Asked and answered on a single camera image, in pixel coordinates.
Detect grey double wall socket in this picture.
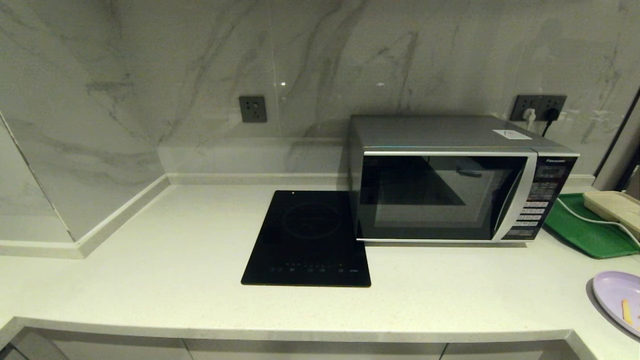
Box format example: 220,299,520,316
510,94,568,122

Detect black induction cooktop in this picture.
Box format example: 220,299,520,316
241,190,372,288

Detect grey cabinet front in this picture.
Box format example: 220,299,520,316
181,338,448,360
9,328,193,360
440,340,585,360

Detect purple plastic plate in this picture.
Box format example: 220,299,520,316
592,271,640,338

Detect silver Panasonic microwave oven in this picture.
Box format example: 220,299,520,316
348,114,581,246

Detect silver microwave door dark window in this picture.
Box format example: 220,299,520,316
358,149,539,244

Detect beige power strip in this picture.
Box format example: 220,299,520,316
583,190,640,238

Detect grey single wall socket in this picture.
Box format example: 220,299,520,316
238,95,268,124

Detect white power cable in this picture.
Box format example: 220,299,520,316
556,197,640,249

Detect green plastic tray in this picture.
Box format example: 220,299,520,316
543,193,640,260

